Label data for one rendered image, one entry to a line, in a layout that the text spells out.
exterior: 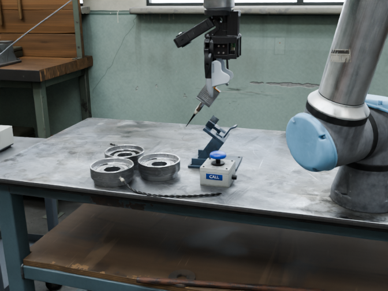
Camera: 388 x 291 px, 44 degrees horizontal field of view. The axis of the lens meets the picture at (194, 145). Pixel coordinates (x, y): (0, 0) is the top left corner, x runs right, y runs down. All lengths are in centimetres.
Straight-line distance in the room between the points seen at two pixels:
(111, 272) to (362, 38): 84
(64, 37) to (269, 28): 120
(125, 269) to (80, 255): 15
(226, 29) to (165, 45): 168
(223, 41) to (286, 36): 153
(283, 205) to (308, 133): 21
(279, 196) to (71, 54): 212
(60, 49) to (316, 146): 232
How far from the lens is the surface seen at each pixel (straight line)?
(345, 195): 108
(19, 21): 318
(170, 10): 275
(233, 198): 109
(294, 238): 147
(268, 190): 113
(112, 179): 115
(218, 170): 113
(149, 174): 117
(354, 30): 86
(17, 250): 142
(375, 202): 106
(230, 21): 120
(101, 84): 308
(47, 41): 309
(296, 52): 270
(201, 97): 124
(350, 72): 88
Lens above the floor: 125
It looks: 18 degrees down
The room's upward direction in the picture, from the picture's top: 1 degrees counter-clockwise
